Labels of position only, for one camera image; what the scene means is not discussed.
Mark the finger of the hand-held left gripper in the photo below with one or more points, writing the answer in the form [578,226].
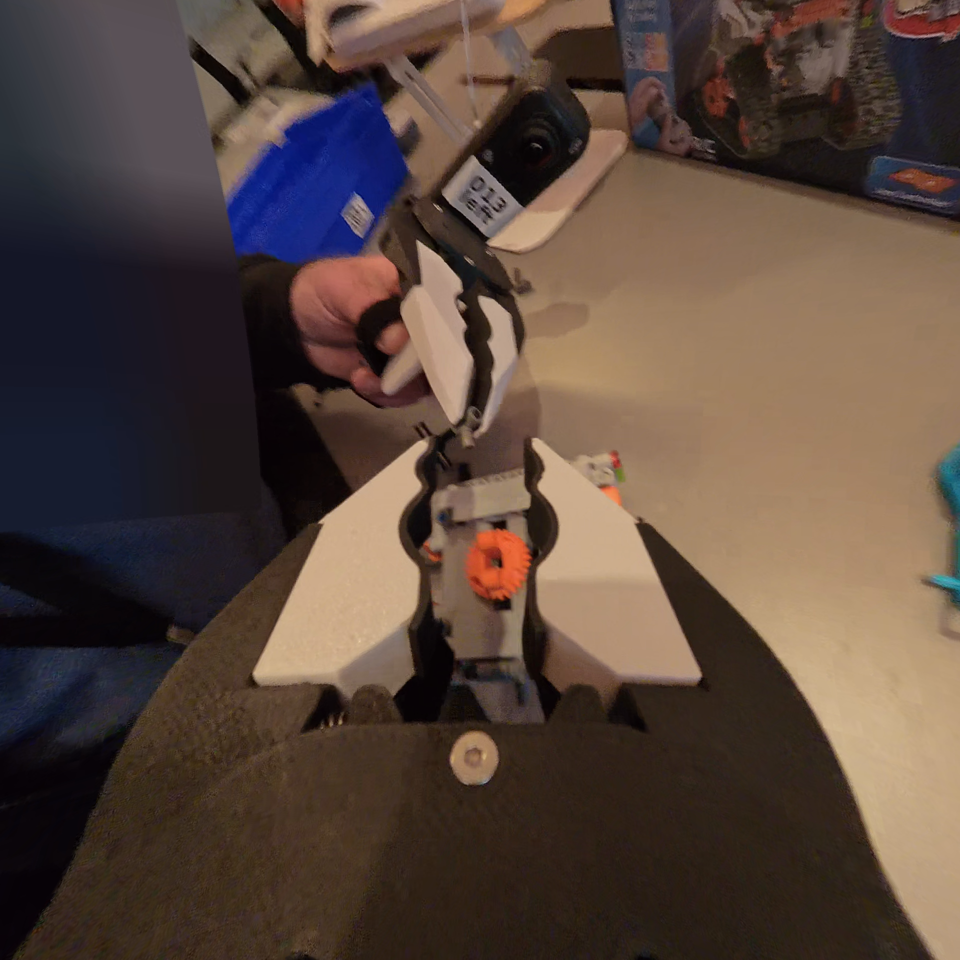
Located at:
[435,337]
[504,352]

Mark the person's left forearm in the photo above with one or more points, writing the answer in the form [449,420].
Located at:
[270,322]

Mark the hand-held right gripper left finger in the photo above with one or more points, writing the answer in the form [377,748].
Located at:
[337,600]

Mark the person's left hand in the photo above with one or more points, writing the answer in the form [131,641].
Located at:
[330,307]

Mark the white desk stand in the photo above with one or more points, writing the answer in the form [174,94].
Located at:
[570,195]

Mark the teal brick separator tool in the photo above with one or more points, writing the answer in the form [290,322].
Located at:
[949,487]

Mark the blue plastic bin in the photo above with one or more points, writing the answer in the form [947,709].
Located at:
[315,180]

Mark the dark grey angled beam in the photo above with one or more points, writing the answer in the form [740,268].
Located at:
[522,282]

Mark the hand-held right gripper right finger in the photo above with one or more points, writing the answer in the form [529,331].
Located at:
[622,600]

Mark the black perforated panel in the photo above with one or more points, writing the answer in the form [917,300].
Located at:
[300,450]

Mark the robot building kit box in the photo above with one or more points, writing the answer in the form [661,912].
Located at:
[787,90]

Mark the grey orange brick assembly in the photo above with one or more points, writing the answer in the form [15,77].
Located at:
[465,600]

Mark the grey axle connector piece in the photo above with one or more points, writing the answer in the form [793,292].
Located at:
[469,420]

